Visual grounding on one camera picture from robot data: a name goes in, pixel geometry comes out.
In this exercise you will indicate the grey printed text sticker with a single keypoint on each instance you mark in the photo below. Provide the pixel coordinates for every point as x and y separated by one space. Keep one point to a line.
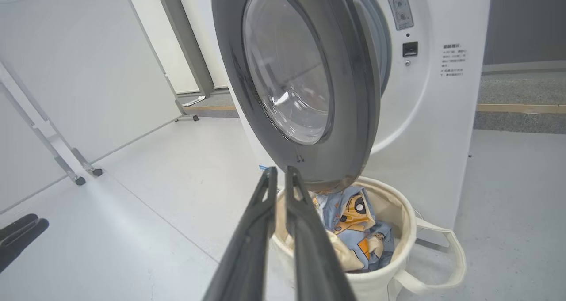
453 60

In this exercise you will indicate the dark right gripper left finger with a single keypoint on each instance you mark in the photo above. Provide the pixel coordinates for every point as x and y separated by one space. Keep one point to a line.
247 265

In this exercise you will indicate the grey round washing machine door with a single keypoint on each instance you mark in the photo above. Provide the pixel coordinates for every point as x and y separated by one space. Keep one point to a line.
353 115

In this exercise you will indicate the white partition panel on casters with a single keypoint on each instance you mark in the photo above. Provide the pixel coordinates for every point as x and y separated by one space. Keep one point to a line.
88 71

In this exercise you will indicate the blue white machine label sticker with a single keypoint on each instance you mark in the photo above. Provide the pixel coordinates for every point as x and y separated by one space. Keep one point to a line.
263 167

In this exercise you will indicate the grey control label strip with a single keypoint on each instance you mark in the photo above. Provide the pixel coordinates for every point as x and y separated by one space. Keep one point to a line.
398 5

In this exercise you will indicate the cream fabric laundry basket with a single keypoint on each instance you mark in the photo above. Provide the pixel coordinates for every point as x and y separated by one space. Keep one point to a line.
380 283

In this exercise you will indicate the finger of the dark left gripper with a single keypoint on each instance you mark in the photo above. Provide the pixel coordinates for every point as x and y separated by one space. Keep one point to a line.
17 228
17 248

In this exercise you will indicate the blue bear print garment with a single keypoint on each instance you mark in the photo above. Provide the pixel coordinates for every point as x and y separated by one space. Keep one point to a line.
349 212

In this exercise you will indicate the white washing machine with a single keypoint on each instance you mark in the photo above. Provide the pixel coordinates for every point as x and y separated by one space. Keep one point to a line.
433 115

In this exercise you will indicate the grey vertical post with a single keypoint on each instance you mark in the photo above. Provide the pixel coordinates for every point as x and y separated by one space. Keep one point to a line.
185 40

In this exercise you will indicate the black door latch socket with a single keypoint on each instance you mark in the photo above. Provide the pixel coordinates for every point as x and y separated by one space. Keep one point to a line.
410 49

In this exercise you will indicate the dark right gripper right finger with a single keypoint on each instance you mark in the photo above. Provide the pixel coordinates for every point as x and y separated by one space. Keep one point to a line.
316 270

